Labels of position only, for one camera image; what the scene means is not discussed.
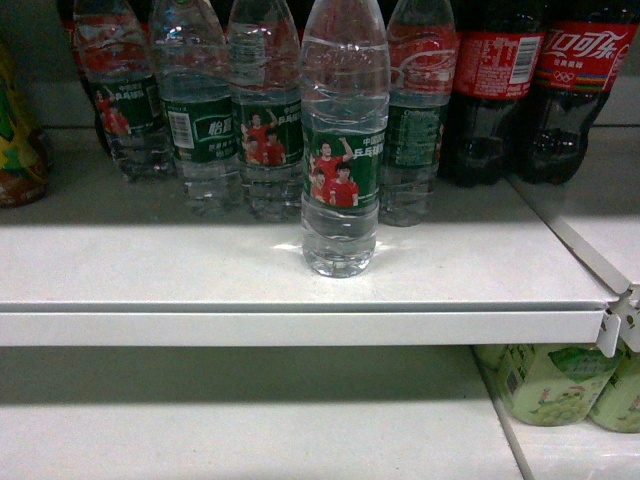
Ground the cola bottle with logo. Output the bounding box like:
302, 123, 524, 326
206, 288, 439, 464
514, 1, 639, 184

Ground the clear water bottle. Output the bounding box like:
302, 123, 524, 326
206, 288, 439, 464
300, 1, 390, 278

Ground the cola bottle with barcode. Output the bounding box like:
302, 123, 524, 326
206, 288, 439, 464
439, 1, 546, 187

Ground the white metal shelf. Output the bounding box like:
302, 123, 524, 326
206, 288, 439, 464
1, 130, 621, 353

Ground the yellow green drink bottle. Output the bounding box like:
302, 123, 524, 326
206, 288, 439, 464
1, 41, 49, 208

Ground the white adjacent right shelf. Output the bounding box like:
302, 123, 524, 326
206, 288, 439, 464
509, 88, 639, 353

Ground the light green tea bottle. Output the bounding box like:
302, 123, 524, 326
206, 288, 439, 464
588, 344, 639, 433
472, 344, 623, 426

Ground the water bottle with players label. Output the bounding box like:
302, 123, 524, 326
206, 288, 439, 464
228, 1, 303, 222

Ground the white lower shelf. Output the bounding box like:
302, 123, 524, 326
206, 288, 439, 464
1, 347, 522, 479

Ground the right water bottle text label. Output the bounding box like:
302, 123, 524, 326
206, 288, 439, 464
380, 1, 459, 227

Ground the far left water bottle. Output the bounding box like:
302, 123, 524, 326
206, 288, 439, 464
73, 1, 175, 181

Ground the water bottle with barcode label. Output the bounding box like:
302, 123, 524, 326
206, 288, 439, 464
149, 1, 242, 215

